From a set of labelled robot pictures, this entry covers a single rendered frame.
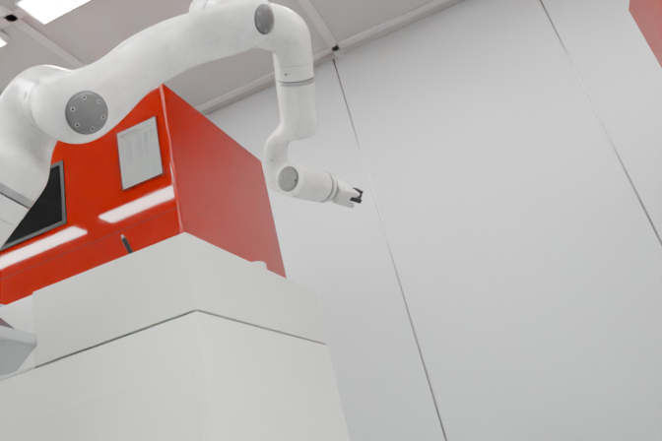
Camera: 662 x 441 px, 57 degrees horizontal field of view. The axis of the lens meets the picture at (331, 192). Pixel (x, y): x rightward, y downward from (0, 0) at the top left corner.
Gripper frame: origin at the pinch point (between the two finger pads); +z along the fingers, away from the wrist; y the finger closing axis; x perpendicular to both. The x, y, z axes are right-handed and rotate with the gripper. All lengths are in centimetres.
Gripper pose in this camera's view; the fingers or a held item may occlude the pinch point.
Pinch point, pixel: (355, 194)
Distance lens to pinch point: 172.3
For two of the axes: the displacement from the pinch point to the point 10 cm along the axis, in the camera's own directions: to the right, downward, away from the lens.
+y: 6.9, 4.9, -5.3
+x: 4.7, -8.6, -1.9
